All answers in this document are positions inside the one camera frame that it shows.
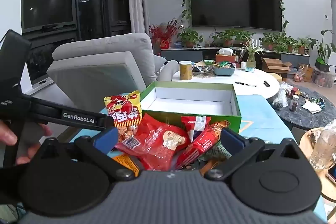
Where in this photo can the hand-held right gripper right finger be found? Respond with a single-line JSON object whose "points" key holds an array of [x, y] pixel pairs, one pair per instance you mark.
{"points": [[232, 140]]}

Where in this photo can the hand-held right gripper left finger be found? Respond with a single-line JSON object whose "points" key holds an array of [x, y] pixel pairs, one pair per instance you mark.
{"points": [[109, 138]]}

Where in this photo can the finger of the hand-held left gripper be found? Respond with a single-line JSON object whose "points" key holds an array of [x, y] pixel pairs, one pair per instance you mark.
{"points": [[52, 112]]}

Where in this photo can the green patterned snack packet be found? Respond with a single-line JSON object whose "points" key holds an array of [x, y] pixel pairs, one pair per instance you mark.
{"points": [[218, 151]]}

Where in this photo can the orange snack packet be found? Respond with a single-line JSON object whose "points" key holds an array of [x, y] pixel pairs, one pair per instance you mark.
{"points": [[126, 162]]}

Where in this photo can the long red snack packet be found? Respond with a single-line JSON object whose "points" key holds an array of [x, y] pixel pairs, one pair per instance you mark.
{"points": [[202, 143]]}

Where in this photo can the yellow lobster snack packet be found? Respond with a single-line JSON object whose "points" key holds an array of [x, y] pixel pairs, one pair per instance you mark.
{"points": [[123, 106]]}

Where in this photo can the red white label snack packet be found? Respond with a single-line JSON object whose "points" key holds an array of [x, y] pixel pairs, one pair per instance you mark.
{"points": [[195, 124]]}

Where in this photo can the large red translucent snack packet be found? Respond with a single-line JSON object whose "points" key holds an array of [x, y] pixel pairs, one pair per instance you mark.
{"points": [[149, 136]]}

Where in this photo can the green cardboard box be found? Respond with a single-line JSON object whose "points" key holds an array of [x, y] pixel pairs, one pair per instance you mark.
{"points": [[162, 115]]}

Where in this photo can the person's left hand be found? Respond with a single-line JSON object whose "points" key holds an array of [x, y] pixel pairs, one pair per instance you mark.
{"points": [[8, 134]]}

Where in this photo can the light blue printed table mat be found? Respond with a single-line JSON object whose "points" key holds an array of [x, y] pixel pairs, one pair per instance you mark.
{"points": [[262, 119]]}

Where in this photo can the black pen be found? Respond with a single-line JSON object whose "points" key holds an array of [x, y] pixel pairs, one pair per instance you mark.
{"points": [[245, 84]]}

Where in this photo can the white round table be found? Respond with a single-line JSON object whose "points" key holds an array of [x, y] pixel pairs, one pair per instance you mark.
{"points": [[210, 83]]}

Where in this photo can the clear plastic bag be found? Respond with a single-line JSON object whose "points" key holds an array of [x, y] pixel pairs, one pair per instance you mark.
{"points": [[279, 98]]}

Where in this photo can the grey armchair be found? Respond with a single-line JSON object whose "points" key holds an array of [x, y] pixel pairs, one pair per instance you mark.
{"points": [[105, 74]]}

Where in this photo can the blue tray basket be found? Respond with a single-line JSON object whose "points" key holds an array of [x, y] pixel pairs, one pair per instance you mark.
{"points": [[224, 71]]}

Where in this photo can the brown bottle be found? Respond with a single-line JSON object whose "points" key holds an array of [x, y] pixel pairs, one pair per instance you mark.
{"points": [[294, 103]]}

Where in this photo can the small white jar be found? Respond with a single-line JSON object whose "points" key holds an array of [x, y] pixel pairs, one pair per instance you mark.
{"points": [[243, 65]]}

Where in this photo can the pile of dark foil wrappers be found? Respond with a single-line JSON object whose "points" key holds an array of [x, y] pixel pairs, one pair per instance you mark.
{"points": [[200, 68]]}

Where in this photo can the dark marble round table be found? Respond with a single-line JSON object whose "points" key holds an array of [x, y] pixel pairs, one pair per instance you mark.
{"points": [[309, 119]]}

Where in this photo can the glass vase with plant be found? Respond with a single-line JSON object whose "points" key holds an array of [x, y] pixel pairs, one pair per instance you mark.
{"points": [[250, 61]]}

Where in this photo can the green bowl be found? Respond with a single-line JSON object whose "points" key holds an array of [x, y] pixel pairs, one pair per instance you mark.
{"points": [[208, 62]]}

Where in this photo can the yellow can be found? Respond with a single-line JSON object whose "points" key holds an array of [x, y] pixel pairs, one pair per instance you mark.
{"points": [[185, 71]]}

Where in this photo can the orange tissue box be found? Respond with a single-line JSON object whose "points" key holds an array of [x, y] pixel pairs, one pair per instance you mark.
{"points": [[225, 57]]}

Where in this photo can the open cardboard box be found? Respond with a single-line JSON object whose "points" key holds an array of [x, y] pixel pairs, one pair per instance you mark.
{"points": [[274, 66]]}

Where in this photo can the white paper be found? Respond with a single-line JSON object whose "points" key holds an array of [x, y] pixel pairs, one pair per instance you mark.
{"points": [[311, 107]]}

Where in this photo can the grey cushion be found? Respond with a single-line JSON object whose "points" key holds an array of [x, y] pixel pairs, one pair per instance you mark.
{"points": [[160, 65]]}

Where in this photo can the glass mug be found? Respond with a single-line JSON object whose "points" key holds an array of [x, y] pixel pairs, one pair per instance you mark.
{"points": [[321, 150]]}

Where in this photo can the potted green plant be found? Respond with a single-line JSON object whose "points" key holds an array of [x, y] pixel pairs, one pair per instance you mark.
{"points": [[190, 36], [225, 36], [245, 35], [302, 47], [277, 41]]}

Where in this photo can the black green box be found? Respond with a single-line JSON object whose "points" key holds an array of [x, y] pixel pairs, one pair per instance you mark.
{"points": [[321, 65]]}

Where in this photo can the red berry plant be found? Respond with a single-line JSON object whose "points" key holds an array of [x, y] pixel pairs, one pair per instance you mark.
{"points": [[164, 33]]}

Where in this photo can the tall leafy plant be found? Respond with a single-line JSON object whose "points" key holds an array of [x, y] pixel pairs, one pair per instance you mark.
{"points": [[324, 48]]}

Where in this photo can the black television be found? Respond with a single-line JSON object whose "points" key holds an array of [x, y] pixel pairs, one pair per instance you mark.
{"points": [[236, 3]]}

